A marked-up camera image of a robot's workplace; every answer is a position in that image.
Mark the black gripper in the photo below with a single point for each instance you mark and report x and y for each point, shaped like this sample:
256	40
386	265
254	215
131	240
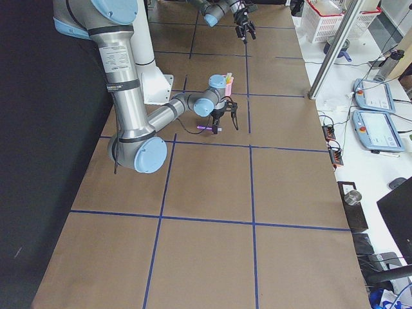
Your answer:
217	115
241	18

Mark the purple highlighter pen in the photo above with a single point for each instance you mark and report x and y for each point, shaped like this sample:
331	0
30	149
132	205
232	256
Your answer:
207	128

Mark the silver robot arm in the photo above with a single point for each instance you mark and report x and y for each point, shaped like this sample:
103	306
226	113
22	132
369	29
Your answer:
120	31
213	12

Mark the pink mesh pen holder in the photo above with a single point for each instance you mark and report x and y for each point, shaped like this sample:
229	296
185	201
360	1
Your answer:
228	89

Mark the white pillar with base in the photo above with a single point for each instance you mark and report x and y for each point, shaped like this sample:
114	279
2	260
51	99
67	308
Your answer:
156	86

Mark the white plastic basket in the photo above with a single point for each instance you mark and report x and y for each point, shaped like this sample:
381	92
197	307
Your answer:
321	19

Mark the far blue teach pendant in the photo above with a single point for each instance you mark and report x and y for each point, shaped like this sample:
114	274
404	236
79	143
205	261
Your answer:
373	95

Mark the blue teach pendant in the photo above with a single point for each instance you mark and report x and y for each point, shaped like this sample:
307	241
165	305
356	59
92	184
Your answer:
373	95
376	131

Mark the near blue teach pendant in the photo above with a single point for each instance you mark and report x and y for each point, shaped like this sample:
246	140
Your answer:
376	131

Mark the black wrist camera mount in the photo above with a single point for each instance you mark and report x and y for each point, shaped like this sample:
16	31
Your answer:
231	107

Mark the aluminium frame post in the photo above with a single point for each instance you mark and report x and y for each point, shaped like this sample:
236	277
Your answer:
344	29

